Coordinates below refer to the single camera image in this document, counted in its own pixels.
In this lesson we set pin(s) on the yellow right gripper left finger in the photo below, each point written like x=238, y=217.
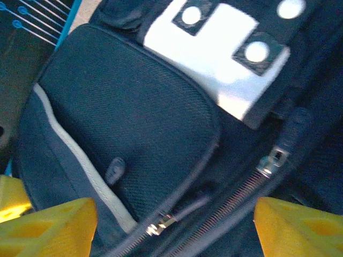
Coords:
x=53, y=233

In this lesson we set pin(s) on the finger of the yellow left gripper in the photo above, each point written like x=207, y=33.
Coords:
x=13, y=192

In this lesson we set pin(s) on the navy blue backpack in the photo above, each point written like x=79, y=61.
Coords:
x=134, y=112

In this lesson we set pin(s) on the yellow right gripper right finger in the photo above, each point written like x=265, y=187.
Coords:
x=300, y=230

